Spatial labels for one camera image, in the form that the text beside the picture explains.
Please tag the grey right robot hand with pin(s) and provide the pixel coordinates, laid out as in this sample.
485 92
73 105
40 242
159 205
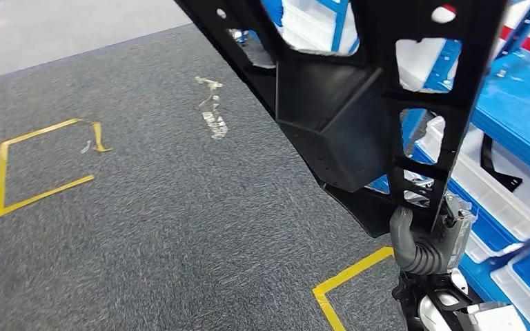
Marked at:
457 237

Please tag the black plastic car part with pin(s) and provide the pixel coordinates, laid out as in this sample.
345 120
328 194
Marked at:
338 128

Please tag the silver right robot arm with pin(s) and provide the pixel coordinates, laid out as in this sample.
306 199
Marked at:
429 310

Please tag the clear crumpled tape strip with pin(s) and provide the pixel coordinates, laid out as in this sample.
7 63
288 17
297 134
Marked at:
212 119

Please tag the black bracket part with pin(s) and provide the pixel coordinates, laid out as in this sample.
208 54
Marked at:
486 160

